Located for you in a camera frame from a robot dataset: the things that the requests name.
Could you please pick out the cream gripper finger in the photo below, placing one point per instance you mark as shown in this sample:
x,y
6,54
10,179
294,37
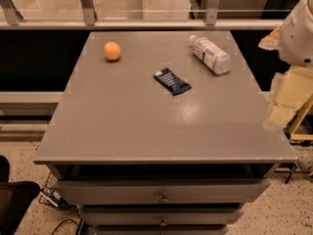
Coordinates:
x,y
277,117
272,40

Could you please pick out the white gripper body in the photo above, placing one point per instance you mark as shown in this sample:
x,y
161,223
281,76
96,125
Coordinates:
x,y
297,38

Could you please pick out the dark blue rxbar wrapper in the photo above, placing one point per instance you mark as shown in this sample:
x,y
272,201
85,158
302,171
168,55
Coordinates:
x,y
168,79

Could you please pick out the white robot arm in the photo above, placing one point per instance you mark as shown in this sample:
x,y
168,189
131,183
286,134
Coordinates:
x,y
293,39

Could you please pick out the clear plastic water bottle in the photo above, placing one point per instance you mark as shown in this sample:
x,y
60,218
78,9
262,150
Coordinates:
x,y
217,60

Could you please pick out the top grey drawer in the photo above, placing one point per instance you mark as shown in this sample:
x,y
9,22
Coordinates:
x,y
148,192

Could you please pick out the grey drawer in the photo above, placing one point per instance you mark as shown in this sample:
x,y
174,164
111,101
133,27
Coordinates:
x,y
161,217
148,192

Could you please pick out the grey drawer cabinet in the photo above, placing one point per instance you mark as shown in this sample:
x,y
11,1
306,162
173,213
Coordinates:
x,y
116,122

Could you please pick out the orange fruit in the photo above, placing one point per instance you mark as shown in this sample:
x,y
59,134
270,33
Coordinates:
x,y
112,51

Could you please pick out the small blue white box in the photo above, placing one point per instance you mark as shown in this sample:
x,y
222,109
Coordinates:
x,y
51,195

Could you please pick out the metal glass railing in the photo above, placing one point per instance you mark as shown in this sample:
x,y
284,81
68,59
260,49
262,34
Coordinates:
x,y
143,14

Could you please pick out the black office chair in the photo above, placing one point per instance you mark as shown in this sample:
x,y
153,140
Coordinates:
x,y
15,198

